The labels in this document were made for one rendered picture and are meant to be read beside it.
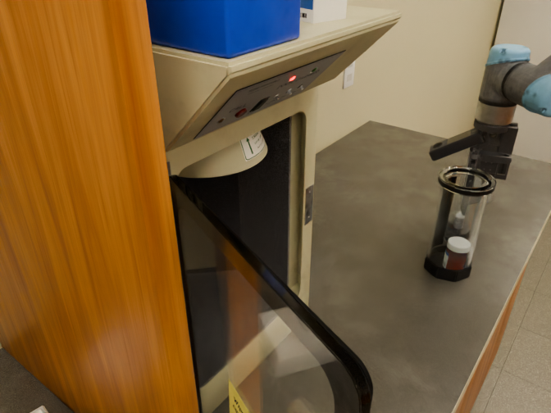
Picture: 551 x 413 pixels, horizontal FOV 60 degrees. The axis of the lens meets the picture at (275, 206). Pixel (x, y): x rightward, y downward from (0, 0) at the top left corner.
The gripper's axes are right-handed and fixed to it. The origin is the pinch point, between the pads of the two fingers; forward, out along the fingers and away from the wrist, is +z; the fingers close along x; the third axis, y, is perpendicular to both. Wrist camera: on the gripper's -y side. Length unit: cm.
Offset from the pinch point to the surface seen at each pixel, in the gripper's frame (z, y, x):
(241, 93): -43, -24, -68
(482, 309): 10.1, 6.6, -24.8
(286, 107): -35, -27, -47
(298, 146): -26, -28, -39
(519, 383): 104, 39, 49
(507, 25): 0, 17, 239
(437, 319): 10.0, -1.5, -31.1
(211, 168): -29, -34, -57
